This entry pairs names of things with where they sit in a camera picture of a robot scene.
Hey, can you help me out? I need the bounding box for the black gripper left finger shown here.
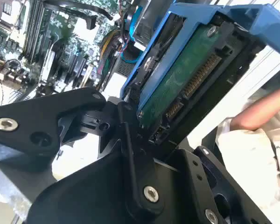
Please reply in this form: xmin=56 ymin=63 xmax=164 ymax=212
xmin=0 ymin=86 xmax=166 ymax=217

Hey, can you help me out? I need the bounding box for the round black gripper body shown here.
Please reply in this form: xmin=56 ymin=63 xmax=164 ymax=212
xmin=25 ymin=149 xmax=238 ymax=224

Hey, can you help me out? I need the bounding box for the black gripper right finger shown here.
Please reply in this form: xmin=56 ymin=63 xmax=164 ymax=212
xmin=174 ymin=146 xmax=273 ymax=224

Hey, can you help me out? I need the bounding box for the hard disk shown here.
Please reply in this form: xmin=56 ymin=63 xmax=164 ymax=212
xmin=120 ymin=2 xmax=280 ymax=152

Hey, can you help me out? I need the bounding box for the black disk wire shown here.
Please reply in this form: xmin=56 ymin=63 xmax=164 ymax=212
xmin=43 ymin=0 xmax=114 ymax=30

